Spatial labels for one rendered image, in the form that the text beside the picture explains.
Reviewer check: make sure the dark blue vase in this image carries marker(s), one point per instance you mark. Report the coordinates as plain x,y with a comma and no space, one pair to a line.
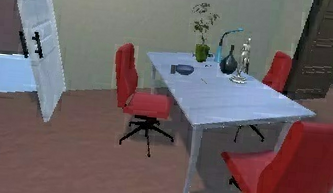
228,64

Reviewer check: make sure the blue desk lamp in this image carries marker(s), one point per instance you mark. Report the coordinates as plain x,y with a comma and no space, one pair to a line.
219,50

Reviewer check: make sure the dark brown room door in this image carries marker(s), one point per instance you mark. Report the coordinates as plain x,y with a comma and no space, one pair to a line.
322,48

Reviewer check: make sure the thin pencil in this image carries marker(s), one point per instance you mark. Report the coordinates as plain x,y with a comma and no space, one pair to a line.
204,81

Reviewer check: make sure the house plant in green pot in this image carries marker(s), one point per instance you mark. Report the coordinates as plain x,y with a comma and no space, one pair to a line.
201,52

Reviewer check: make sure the red office chair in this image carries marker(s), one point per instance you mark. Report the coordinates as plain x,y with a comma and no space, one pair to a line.
137,98
295,172
278,72

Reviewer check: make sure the white room door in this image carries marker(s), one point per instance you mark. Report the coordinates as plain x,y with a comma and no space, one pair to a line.
40,56

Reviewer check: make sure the pale grey table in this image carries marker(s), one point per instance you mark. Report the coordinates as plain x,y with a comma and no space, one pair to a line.
221,96

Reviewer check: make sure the dark blue bowl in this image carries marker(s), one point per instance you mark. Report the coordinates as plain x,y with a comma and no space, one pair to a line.
185,69

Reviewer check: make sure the silver figure statue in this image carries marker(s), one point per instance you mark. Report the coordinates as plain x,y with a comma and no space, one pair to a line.
243,62

